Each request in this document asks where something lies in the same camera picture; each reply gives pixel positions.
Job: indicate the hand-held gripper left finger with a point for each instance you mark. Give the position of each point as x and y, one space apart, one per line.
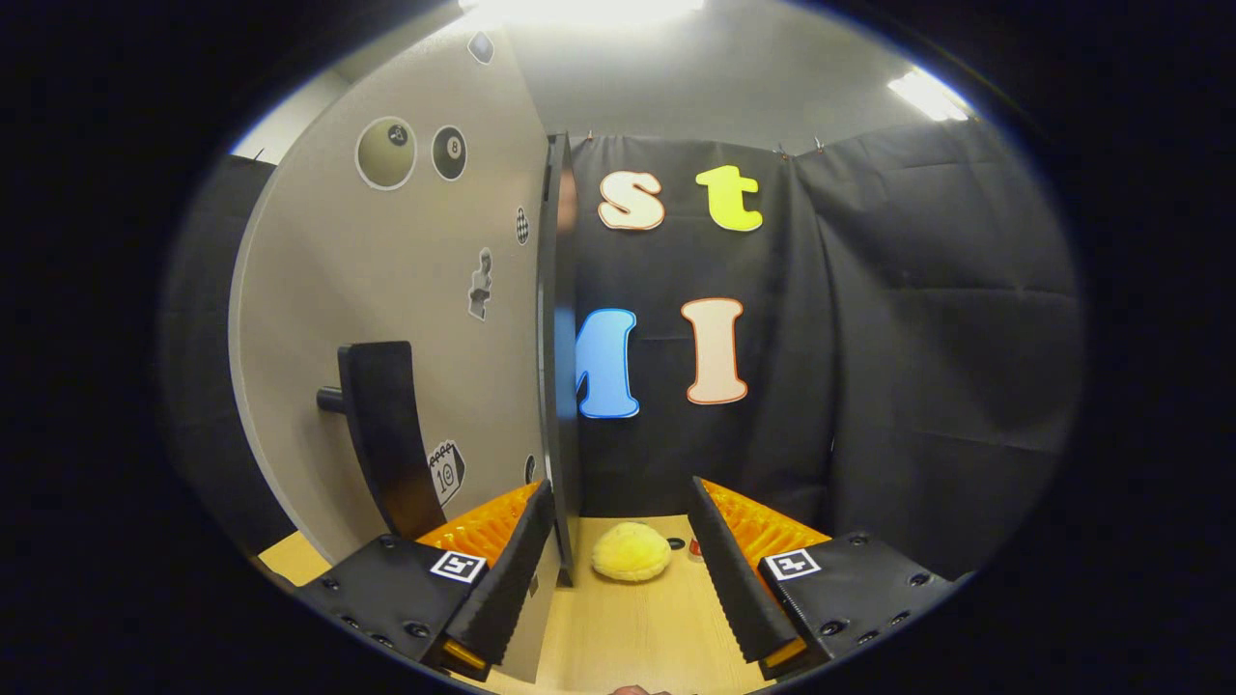
502 579

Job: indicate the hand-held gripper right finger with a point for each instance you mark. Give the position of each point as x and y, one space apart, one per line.
739 579

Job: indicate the grey shoe cabinet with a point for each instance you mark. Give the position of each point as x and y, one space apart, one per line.
560 367

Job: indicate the clear bottle red label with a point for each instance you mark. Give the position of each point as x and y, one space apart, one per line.
694 550

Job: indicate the yellow plush toy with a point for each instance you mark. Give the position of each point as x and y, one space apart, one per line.
631 552

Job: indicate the black backdrop cloth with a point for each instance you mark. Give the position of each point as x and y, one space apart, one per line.
917 338

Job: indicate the narrow ceiling light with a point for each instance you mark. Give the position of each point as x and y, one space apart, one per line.
927 95

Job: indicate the large ceiling light panel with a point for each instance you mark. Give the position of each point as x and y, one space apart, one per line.
579 10

